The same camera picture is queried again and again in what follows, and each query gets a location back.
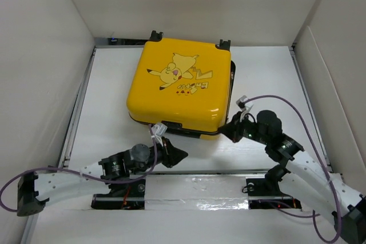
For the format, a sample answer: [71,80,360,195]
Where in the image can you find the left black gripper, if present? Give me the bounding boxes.
[132,135,187,174]

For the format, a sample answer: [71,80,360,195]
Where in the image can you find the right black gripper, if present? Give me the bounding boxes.
[217,111,268,145]

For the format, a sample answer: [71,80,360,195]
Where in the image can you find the yellow Pikachu suitcase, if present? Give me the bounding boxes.
[126,30,236,140]

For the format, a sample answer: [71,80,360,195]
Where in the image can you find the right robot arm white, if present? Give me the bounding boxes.
[218,110,365,243]

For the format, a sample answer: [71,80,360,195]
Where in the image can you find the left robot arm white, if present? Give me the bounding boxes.
[16,138,188,217]

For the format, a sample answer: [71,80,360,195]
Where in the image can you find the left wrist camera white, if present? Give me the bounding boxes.
[149,122,168,139]

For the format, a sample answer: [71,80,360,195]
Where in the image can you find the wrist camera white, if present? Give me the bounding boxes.
[236,95,253,121]
[149,122,168,139]

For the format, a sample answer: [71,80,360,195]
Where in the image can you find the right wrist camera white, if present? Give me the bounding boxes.
[236,95,253,121]

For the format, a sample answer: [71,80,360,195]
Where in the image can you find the aluminium front rail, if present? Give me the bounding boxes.
[34,169,332,202]

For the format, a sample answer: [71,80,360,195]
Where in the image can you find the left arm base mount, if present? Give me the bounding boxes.
[90,179,146,210]

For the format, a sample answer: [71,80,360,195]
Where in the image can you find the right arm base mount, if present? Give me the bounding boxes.
[242,178,302,210]

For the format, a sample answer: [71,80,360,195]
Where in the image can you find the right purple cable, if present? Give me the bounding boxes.
[245,94,343,242]

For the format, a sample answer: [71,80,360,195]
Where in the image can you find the purple cable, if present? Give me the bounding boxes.
[0,123,169,213]
[245,94,343,242]

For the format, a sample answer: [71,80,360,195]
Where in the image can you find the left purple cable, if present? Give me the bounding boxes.
[0,123,169,213]

